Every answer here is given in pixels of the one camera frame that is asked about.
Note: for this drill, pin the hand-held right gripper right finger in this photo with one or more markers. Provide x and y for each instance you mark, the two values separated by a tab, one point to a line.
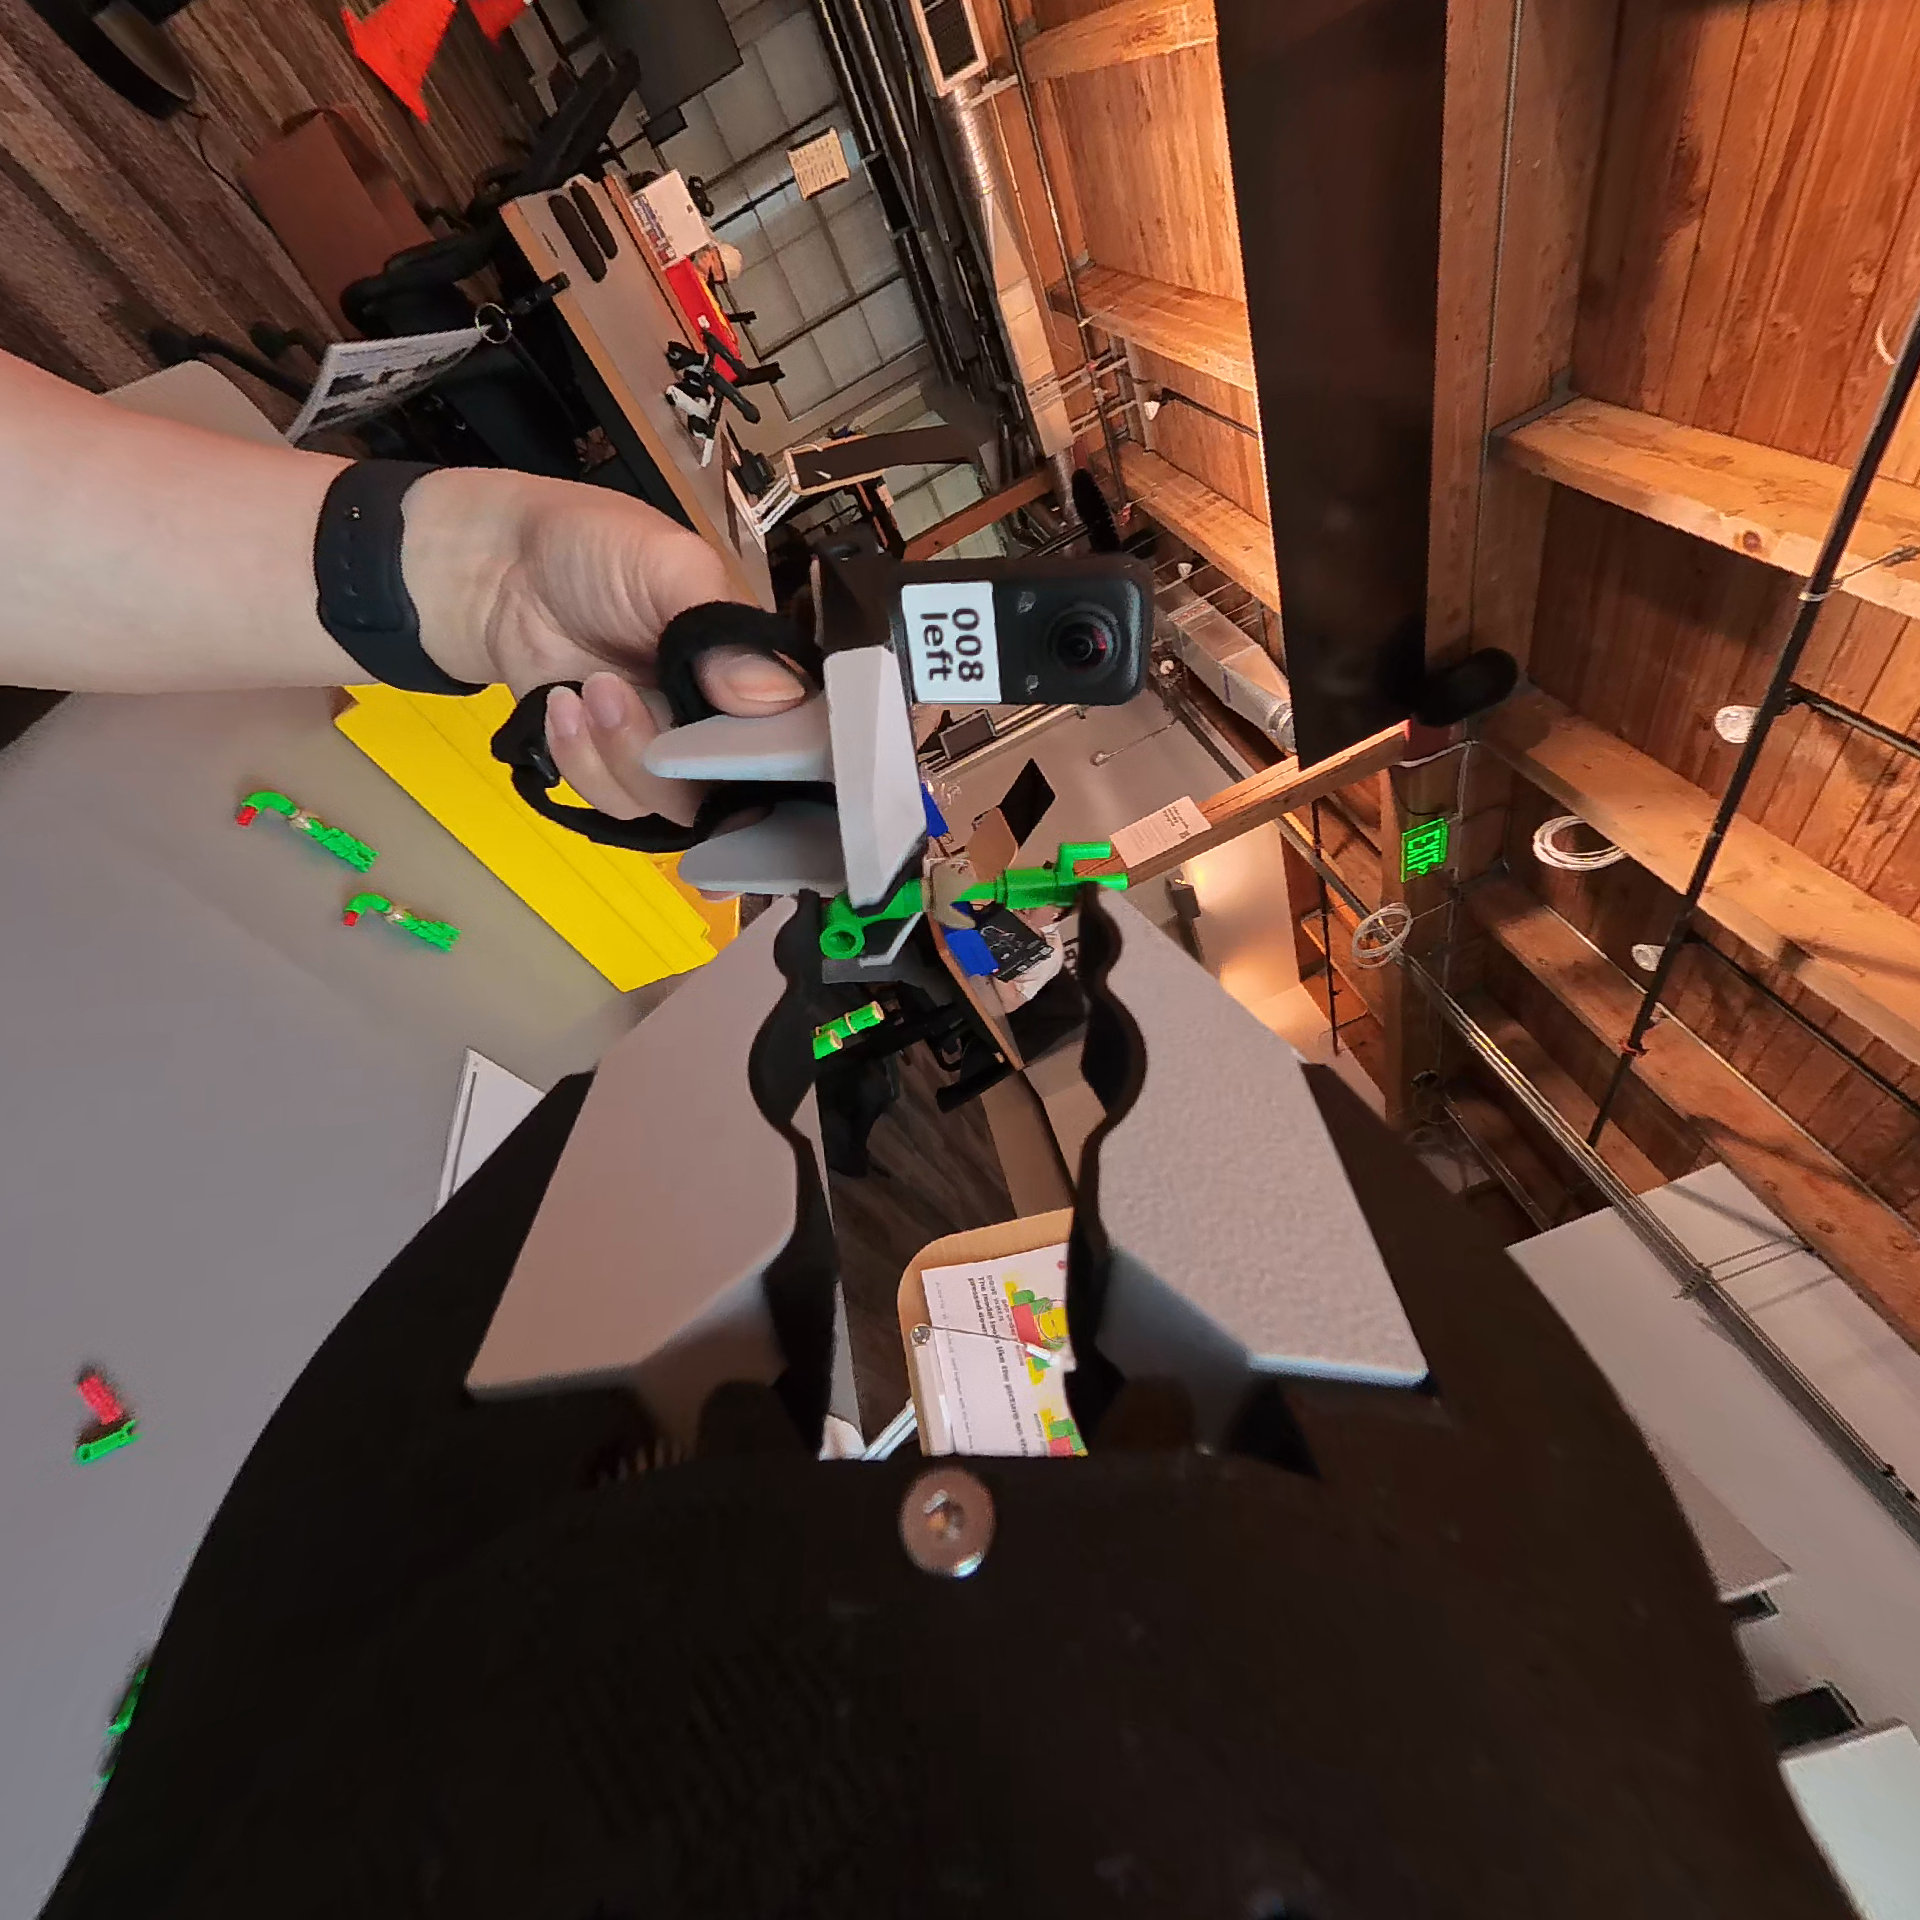
1231	1172

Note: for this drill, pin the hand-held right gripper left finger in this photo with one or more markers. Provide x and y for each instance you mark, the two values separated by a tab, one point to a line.
645	1203

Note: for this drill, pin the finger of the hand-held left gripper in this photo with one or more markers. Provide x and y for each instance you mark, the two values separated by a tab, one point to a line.
870	764

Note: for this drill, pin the green lego vine assembly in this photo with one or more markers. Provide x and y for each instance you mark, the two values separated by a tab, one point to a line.
1036	889

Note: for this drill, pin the short green lego bar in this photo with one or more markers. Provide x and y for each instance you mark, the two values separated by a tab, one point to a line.
845	1036

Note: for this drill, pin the lego instruction booklet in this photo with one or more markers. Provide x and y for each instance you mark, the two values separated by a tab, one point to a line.
990	1350

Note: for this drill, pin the green lego vine red tip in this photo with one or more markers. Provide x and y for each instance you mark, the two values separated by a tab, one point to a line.
321	838
412	922

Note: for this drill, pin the small red lego piece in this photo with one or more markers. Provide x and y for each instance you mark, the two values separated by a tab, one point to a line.
99	1397

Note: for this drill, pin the small green lego clip piece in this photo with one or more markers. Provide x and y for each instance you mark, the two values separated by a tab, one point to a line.
105	1446

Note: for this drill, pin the person's left hand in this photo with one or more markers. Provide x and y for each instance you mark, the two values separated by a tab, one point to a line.
570	602

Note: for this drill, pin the wooden clipboard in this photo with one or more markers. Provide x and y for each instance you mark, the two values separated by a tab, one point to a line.
962	1244

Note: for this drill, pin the wooden stick with label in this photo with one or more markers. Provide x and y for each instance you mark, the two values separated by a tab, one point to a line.
1305	781

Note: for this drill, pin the yellow sheet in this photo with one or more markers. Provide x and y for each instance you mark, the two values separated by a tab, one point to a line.
570	870

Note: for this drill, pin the green exit sign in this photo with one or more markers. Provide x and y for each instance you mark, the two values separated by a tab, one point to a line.
1424	849

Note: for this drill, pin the black steel column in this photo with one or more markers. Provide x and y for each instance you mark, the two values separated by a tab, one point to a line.
1322	377

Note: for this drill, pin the wooden desk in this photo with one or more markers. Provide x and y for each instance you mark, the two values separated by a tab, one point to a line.
638	322

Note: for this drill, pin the white paper notice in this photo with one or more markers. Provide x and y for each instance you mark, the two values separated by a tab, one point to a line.
820	162

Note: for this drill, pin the black wristband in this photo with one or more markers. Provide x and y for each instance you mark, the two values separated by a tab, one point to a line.
362	571

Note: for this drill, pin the white air vent grille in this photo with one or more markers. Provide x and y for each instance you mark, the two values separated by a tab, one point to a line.
952	37

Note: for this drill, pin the printed leaflet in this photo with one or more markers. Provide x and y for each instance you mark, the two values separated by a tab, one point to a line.
376	384

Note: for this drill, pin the black office chair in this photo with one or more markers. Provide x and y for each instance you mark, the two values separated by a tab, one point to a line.
421	279

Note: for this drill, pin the black pole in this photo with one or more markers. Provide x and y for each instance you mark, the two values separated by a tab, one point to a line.
1750	752

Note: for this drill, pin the orange traffic cone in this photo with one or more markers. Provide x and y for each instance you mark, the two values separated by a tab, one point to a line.
398	37

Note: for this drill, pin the metal air duct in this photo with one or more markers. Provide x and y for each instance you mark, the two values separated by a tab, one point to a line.
1006	287

